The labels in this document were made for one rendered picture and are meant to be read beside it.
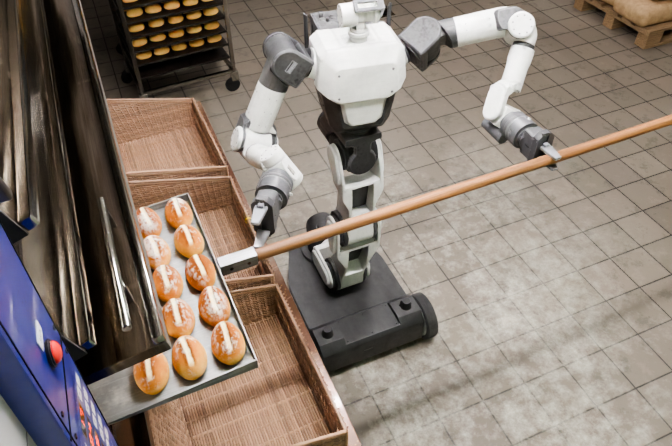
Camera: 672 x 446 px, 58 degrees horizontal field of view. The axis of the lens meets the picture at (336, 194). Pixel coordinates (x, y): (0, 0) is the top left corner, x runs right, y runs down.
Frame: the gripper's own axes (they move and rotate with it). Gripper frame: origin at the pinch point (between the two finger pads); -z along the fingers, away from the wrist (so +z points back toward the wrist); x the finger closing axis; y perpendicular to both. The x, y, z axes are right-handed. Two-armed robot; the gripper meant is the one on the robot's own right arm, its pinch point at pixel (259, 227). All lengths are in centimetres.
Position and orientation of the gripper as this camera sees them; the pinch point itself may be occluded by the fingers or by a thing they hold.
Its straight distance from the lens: 150.5
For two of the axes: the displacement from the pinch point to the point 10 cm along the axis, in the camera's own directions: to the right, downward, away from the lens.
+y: 9.8, 1.2, -1.3
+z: 1.8, -6.6, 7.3
